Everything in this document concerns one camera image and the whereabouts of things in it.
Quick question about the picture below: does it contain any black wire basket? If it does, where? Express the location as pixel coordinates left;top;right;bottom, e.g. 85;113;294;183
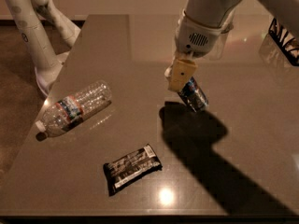
268;18;299;67

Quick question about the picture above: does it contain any white robot arm at right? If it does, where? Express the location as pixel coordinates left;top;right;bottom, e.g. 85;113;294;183
164;0;299;92

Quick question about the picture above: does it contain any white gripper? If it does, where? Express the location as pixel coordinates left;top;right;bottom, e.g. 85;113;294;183
164;11;234;92

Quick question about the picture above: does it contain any black snack bar wrapper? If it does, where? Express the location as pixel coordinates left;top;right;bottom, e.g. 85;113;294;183
103;144;163;196

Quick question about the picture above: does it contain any silver blue redbull can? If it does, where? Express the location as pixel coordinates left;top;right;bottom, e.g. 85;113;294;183
178;77;208;112

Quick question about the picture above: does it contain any white robot arm at left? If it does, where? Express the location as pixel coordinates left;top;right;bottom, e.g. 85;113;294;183
5;0;80;96

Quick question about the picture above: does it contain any clear plastic water bottle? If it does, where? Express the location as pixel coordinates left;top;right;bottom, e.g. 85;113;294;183
36;80;112;137

